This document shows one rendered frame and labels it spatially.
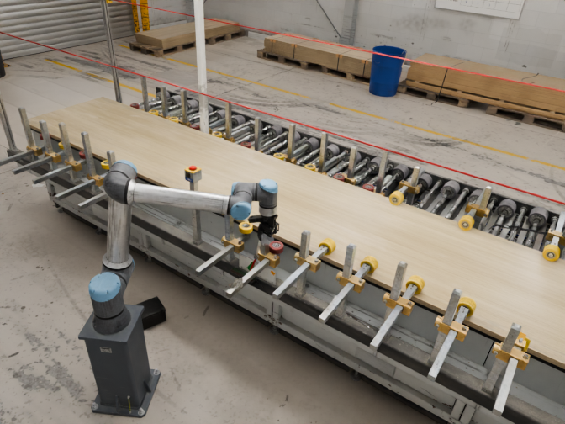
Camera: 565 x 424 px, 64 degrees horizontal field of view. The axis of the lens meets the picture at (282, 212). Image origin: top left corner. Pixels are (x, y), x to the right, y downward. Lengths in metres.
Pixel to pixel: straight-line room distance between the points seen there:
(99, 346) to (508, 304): 2.07
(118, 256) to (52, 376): 1.08
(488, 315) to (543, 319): 0.26
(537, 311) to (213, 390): 1.85
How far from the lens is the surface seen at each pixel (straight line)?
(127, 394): 2.89
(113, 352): 2.63
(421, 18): 9.36
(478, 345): 2.50
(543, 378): 2.53
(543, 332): 2.46
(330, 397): 3.00
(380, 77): 7.85
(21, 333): 3.62
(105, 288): 2.42
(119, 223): 2.36
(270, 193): 2.15
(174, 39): 9.86
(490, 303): 2.49
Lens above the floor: 2.44
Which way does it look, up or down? 33 degrees down
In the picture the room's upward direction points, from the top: 3 degrees clockwise
